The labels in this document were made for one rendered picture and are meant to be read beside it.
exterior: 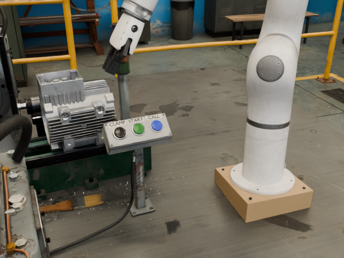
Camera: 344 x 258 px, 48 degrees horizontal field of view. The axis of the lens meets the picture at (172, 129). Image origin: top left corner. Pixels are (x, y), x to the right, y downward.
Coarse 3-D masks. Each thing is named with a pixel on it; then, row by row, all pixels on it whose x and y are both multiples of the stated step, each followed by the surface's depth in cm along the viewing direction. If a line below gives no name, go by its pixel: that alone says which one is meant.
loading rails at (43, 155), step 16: (32, 144) 122; (48, 144) 123; (32, 160) 112; (48, 160) 114; (64, 160) 116; (80, 160) 119; (96, 160) 121; (112, 160) 123; (128, 160) 126; (144, 160) 128; (32, 176) 114; (48, 176) 117; (64, 176) 119; (80, 176) 121; (96, 176) 123; (112, 176) 126; (144, 176) 127; (48, 192) 119
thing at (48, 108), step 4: (108, 96) 114; (112, 96) 114; (108, 100) 114; (112, 100) 114; (44, 104) 107; (48, 104) 108; (44, 108) 108; (48, 108) 107; (52, 108) 108; (48, 112) 108; (52, 112) 109; (44, 128) 124; (52, 144) 113; (56, 144) 113; (52, 148) 112; (56, 148) 113
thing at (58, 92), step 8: (56, 72) 116; (64, 72) 117; (72, 72) 117; (40, 80) 114; (48, 80) 116; (56, 80) 112; (64, 80) 113; (72, 80) 109; (80, 80) 110; (40, 88) 106; (48, 88) 107; (56, 88) 108; (64, 88) 109; (72, 88) 110; (80, 88) 111; (48, 96) 108; (56, 96) 109; (64, 96) 110; (72, 96) 111; (80, 96) 112; (56, 104) 110; (64, 104) 111
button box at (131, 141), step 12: (132, 120) 100; (144, 120) 101; (108, 132) 97; (132, 132) 98; (144, 132) 99; (156, 132) 100; (168, 132) 101; (108, 144) 96; (120, 144) 96; (132, 144) 98; (144, 144) 101; (156, 144) 104
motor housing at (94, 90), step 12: (84, 84) 116; (96, 84) 117; (96, 96) 115; (72, 108) 111; (84, 108) 112; (108, 108) 115; (48, 120) 107; (72, 120) 111; (84, 120) 111; (96, 120) 113; (108, 120) 115; (48, 132) 122; (60, 132) 111; (72, 132) 112; (84, 132) 113; (96, 132) 115; (60, 144) 117; (84, 144) 119
